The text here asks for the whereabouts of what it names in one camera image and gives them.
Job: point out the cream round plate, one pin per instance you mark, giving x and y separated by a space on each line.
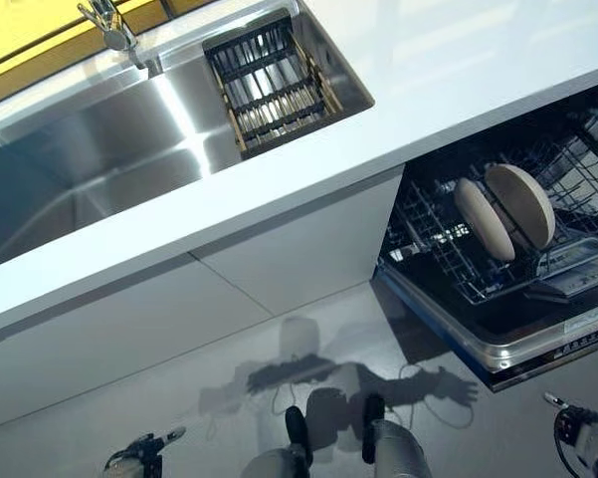
522 204
485 224

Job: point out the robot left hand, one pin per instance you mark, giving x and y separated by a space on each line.
144 448

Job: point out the black dishwasher door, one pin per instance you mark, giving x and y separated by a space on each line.
477 323

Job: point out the black dish drying rack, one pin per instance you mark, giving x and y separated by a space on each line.
273 89

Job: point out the white cabinet door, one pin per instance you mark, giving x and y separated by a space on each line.
104 338
303 249

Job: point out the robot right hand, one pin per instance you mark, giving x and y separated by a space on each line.
574 423

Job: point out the chrome pull-down kitchen faucet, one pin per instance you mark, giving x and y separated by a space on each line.
117 35

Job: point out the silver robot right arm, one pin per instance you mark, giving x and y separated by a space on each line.
597 437

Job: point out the stainless steel sink basin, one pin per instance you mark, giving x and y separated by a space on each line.
104 139

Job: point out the robot right leg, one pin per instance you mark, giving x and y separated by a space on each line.
398 448

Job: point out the grey detergent dispenser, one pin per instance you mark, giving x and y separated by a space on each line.
577 274

